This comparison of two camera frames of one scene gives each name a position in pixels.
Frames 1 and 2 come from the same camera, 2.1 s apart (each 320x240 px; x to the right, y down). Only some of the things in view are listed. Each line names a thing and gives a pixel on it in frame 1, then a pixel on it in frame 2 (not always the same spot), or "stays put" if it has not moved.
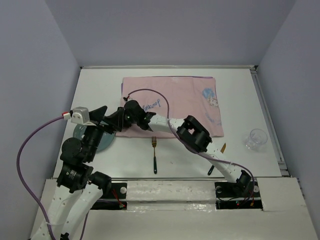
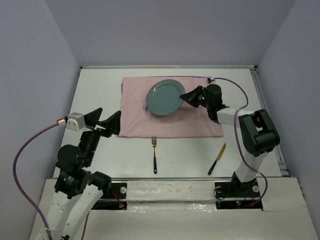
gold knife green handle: x=212 y=166 stays put
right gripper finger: x=115 y=121 to x=196 y=97
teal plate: x=106 y=139 to x=163 y=97
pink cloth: x=174 y=97 stays put
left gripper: x=96 y=114 stays put
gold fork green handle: x=154 y=143 stays put
